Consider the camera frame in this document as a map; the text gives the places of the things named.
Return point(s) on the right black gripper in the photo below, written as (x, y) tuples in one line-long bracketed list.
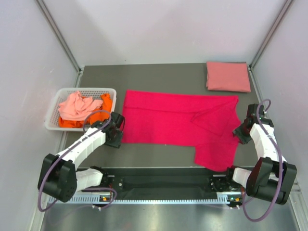
[(243, 139)]

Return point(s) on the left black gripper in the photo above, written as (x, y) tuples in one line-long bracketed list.
[(117, 143)]

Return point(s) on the magenta t shirt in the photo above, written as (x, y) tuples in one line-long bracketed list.
[(203, 122)]

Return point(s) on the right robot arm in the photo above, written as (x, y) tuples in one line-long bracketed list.
[(272, 176)]

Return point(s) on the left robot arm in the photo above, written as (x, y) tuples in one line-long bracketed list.
[(59, 175)]

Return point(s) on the orange t shirt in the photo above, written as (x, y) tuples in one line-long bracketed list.
[(100, 114)]

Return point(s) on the light pink t shirt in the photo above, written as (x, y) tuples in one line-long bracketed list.
[(77, 108)]

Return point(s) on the folded salmon pink t shirt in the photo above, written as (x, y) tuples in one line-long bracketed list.
[(227, 77)]

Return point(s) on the white plastic basket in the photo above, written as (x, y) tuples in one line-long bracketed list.
[(51, 121)]

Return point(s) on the aluminium frame rail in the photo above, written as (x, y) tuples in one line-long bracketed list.
[(48, 16), (287, 4)]

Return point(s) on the left aluminium frame rail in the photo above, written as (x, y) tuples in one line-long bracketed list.
[(48, 16)]

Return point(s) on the slotted cable duct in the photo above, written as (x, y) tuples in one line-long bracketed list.
[(97, 199)]

